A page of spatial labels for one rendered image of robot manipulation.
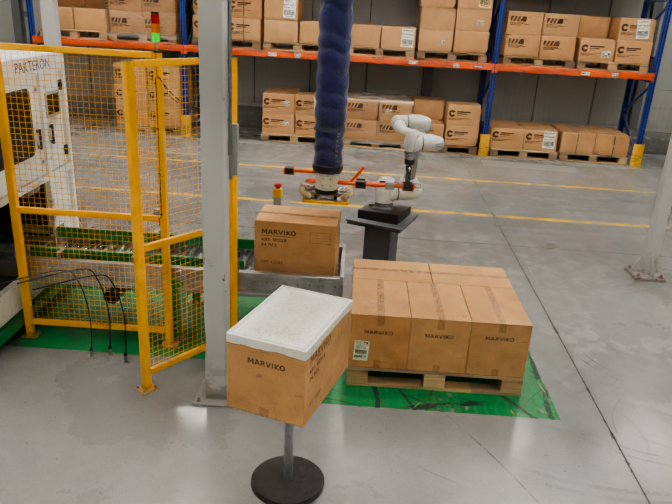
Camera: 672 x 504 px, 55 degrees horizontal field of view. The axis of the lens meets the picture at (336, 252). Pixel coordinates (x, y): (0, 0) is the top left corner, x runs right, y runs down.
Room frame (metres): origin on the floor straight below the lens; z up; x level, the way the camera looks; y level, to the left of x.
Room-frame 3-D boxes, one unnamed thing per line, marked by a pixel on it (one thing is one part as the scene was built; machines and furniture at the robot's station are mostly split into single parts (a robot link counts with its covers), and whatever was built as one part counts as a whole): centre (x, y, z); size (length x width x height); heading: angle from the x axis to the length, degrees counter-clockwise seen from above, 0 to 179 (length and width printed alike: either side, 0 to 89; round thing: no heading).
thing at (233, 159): (3.76, 0.71, 1.62); 0.20 x 0.05 x 0.30; 89
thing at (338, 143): (4.67, 0.09, 1.82); 0.22 x 0.22 x 1.04
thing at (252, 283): (4.36, 1.12, 0.50); 2.31 x 0.05 x 0.19; 89
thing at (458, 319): (4.34, -0.73, 0.34); 1.20 x 1.00 x 0.40; 89
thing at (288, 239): (4.66, 0.29, 0.75); 0.60 x 0.40 x 0.40; 86
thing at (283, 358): (2.85, 0.19, 0.82); 0.60 x 0.40 x 0.40; 160
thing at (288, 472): (2.85, 0.19, 0.31); 0.40 x 0.40 x 0.62
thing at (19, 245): (4.27, 1.73, 1.05); 1.17 x 0.10 x 2.10; 89
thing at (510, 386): (4.34, -0.73, 0.07); 1.20 x 1.00 x 0.14; 89
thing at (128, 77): (3.96, 0.96, 1.05); 0.87 x 0.10 x 2.10; 141
